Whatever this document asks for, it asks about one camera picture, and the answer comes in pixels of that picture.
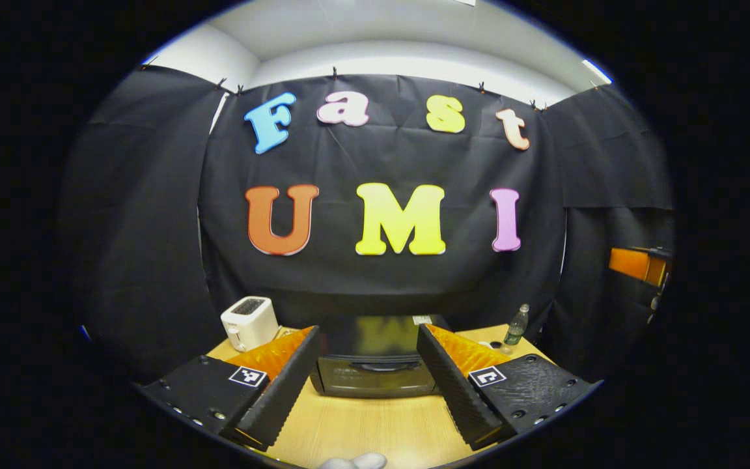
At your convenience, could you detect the small ceiling light panel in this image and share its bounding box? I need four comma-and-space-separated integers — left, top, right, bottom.
580, 59, 613, 85

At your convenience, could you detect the black electric oven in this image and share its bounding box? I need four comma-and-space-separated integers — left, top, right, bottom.
310, 315, 455, 399

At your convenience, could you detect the clear plastic water bottle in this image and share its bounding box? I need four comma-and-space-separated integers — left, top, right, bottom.
504, 303, 531, 347

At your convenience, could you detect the black backdrop cloth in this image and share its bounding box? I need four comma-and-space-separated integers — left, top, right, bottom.
56, 65, 676, 385

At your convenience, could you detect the white toaster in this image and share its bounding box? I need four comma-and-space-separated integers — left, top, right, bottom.
220, 296, 281, 353

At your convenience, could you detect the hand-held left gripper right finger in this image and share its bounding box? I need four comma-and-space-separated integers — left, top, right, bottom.
416, 322, 604, 451

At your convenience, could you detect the row of small cloth clips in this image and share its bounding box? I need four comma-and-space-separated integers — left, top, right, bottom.
141, 55, 600, 111

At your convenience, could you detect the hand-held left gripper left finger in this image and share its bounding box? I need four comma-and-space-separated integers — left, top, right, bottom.
134, 324, 322, 452

